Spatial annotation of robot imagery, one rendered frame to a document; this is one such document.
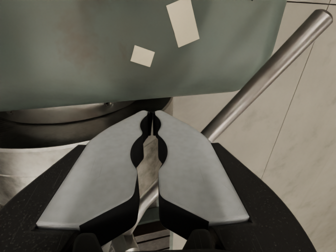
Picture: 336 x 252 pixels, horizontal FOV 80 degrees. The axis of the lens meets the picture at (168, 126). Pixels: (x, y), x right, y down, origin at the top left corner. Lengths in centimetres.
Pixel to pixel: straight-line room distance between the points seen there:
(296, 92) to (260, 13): 205
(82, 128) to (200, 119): 158
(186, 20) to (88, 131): 15
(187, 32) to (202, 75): 4
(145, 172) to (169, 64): 17
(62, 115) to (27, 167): 6
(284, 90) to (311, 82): 28
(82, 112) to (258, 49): 20
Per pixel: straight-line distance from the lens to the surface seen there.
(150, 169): 30
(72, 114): 26
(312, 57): 219
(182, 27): 17
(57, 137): 24
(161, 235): 90
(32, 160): 24
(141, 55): 17
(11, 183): 28
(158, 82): 18
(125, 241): 22
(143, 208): 20
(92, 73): 17
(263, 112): 210
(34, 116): 27
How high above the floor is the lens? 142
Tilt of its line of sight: 56 degrees down
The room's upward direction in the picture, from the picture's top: 155 degrees clockwise
